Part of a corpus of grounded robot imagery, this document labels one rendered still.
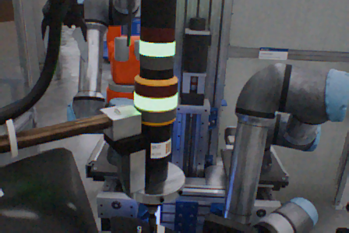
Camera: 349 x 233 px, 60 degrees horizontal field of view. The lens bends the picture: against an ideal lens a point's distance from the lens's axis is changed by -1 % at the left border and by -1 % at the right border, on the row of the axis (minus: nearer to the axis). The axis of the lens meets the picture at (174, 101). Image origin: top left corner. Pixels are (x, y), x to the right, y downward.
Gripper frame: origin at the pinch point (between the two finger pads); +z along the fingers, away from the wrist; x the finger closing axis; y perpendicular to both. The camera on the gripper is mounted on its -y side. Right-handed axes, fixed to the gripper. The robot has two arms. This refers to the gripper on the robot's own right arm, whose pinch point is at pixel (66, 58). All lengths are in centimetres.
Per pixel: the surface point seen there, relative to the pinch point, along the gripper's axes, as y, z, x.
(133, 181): -54, 0, -23
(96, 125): -55, -7, -20
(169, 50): -52, -13, -26
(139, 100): -52, -8, -24
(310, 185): 128, 127, -150
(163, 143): -52, -3, -26
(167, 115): -52, -7, -26
